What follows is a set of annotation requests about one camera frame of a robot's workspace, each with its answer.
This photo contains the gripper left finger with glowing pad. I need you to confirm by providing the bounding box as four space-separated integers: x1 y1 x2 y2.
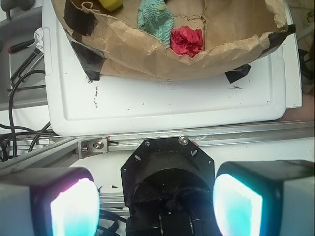
0 167 100 236

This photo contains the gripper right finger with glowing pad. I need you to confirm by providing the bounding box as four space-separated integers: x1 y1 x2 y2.
213 160 315 236

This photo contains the blue terry cloth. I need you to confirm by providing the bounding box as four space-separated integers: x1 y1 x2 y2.
137 0 175 47

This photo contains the red crumpled cloth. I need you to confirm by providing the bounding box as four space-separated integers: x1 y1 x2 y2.
170 26 204 58

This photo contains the white plastic bin lid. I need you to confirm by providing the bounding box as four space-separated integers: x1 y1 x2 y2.
42 0 302 136

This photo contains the brown paper liner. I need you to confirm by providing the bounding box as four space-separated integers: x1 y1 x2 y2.
52 0 296 81

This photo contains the crumpled white paper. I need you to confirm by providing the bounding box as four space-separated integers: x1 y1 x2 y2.
34 27 44 53

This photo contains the yellow sponge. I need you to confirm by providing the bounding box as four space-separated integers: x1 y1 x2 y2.
99 0 123 12

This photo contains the silver corner bracket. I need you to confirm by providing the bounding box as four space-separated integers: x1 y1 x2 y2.
77 137 108 159

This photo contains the aluminium frame rail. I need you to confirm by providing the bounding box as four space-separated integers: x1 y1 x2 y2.
0 120 315 170

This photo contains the black cable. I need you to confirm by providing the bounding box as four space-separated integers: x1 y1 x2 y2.
0 69 52 158

